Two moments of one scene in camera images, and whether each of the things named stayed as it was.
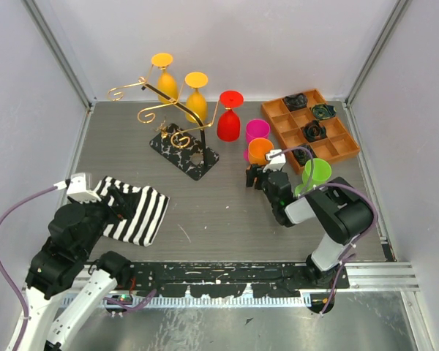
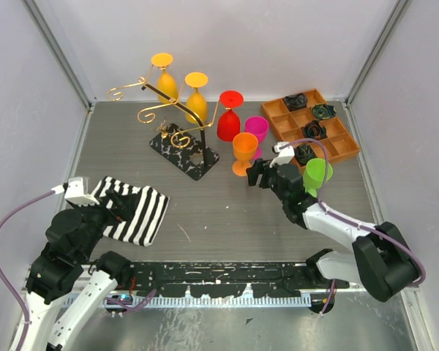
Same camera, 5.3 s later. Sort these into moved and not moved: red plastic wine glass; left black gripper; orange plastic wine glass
Moved: orange plastic wine glass
Not moved: left black gripper; red plastic wine glass
